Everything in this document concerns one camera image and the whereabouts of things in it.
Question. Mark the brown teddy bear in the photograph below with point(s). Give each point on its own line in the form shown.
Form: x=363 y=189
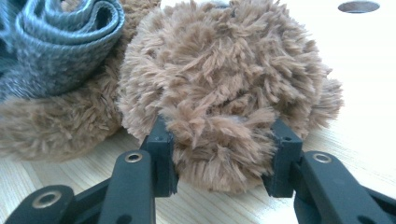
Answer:
x=218 y=77

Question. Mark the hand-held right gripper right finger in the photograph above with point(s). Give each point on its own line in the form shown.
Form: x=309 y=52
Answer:
x=285 y=165

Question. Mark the grey knitted cloth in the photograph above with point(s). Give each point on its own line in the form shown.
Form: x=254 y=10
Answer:
x=46 y=62

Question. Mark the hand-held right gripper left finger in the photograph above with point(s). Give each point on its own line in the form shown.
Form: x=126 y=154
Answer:
x=163 y=161

